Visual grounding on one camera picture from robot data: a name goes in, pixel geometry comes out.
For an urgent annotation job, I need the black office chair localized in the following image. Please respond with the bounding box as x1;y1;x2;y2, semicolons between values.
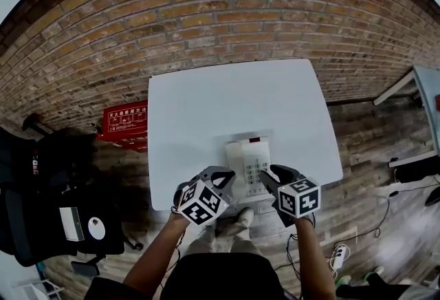
0;171;144;278

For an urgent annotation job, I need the white desk telephone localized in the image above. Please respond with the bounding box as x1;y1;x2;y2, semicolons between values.
225;135;273;197

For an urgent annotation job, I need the white flat box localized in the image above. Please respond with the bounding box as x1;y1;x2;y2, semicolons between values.
58;207;85;242

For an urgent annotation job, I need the person's right forearm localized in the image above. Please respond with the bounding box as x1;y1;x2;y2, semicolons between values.
295;215;336;300

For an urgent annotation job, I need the white square table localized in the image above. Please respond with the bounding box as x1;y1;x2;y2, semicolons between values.
146;58;344;212

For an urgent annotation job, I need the red fire extinguisher box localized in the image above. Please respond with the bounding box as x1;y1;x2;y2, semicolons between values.
102;105;149;152

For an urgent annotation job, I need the white round disc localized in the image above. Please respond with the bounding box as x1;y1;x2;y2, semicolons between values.
87;217;107;239

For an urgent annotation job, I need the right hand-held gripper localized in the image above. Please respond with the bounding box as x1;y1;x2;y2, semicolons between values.
258;163;322;228

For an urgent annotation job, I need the white power strip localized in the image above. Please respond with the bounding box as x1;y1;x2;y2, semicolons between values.
330;245;346;267

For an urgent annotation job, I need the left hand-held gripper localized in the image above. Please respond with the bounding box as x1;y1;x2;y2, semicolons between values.
173;165;239;226

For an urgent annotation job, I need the black bag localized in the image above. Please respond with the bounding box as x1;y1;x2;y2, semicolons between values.
0;126;98;189

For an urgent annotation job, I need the black cable with adapter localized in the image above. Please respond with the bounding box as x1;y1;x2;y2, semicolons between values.
343;190;400;242

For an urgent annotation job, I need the person's white shoe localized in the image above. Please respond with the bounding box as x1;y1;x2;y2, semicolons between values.
236;208;255;228

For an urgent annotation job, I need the person's left forearm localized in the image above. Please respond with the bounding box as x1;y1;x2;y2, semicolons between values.
122;214;190;292

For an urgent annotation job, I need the white wire rack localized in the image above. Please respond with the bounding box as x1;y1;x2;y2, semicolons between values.
13;277;66;300

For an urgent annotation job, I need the white side table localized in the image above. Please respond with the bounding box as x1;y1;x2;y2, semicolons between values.
373;65;440;159

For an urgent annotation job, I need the person's dark shirt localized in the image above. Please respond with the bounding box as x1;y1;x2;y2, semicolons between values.
92;252;286;300

